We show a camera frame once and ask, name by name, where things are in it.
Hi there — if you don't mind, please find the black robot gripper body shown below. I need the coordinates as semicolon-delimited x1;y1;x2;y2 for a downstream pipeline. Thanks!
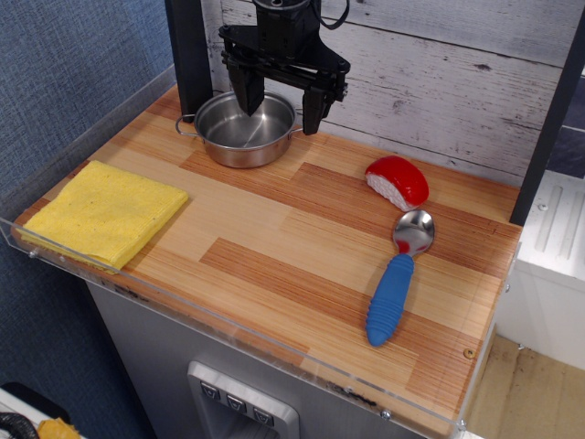
218;1;350;102

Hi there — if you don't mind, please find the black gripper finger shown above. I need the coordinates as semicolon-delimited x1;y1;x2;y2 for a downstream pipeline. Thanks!
229;65;264;116
303;88;335;135

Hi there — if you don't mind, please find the blue handled metal spoon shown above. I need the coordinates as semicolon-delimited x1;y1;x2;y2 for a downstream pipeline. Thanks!
366;209;435;348

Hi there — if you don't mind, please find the stainless steel pot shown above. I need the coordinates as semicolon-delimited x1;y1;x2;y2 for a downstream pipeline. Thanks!
175;91;300;169

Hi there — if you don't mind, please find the red toy sushi piece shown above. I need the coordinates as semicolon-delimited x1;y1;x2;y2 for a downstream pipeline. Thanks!
365;155;430;212

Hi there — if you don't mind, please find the clear acrylic table guard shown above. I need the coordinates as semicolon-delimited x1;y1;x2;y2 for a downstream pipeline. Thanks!
11;90;528;438

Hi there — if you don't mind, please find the yellow folded cloth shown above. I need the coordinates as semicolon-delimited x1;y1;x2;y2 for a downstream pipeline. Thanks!
21;161;188;273

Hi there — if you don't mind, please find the grey toy fridge front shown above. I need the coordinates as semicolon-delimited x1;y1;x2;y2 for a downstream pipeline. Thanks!
89;284;416;438

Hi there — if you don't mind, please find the white cabinet at right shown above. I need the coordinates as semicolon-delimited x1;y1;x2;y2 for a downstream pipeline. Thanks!
495;171;584;369

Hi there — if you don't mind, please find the black yellow object bottom left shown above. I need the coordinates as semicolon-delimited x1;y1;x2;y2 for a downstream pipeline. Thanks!
1;382;83;438

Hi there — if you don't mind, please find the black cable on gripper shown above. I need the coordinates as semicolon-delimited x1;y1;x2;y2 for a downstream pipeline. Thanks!
310;0;352;31

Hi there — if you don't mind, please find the black vertical post left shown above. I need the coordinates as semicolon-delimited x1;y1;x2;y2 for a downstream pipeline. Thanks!
165;0;213;115

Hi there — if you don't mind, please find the black vertical post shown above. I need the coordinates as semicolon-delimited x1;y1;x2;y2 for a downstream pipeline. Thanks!
509;12;584;226
165;0;213;115

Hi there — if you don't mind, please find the black vertical post right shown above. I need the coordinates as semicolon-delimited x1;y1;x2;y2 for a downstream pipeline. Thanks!
509;12;584;226

